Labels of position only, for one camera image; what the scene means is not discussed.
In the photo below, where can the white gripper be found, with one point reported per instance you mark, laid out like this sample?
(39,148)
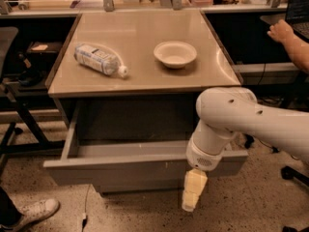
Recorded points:
(200,158)

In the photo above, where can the grey top drawer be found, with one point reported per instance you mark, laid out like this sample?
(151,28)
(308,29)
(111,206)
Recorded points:
(109,145)

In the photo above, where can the grey drawer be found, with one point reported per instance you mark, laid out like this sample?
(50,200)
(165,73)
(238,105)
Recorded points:
(132,187)
(109,145)

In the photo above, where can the person forearm right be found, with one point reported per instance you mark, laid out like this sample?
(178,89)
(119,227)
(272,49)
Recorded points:
(298,51)

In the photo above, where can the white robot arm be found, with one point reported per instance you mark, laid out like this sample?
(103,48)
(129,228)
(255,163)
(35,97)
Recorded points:
(225,112)

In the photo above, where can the grey bottom drawer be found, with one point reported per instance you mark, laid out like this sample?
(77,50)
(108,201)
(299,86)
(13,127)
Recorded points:
(132,187)

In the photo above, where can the grey drawer cabinet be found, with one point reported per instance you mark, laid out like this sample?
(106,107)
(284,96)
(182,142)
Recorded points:
(133,35)

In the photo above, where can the person hand at laptop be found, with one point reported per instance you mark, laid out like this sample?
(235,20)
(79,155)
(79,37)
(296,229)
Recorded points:
(281,32)

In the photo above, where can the black chair caster right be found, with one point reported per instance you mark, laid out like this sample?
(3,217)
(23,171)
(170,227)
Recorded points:
(289,173)

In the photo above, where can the white paper bowl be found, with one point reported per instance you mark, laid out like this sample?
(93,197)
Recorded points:
(175,54)

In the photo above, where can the white sneaker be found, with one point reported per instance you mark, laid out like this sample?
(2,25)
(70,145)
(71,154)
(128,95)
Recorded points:
(38,211)

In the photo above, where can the clear plastic water bottle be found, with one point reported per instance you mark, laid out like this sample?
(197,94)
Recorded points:
(102,60)

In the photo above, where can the black office chair left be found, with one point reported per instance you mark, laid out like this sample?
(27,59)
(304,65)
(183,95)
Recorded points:
(30,104)

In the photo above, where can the dark trouser leg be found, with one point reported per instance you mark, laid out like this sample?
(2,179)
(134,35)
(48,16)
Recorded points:
(7,210)

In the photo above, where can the black laptop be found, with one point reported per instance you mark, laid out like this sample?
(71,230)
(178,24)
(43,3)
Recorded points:
(297,16)

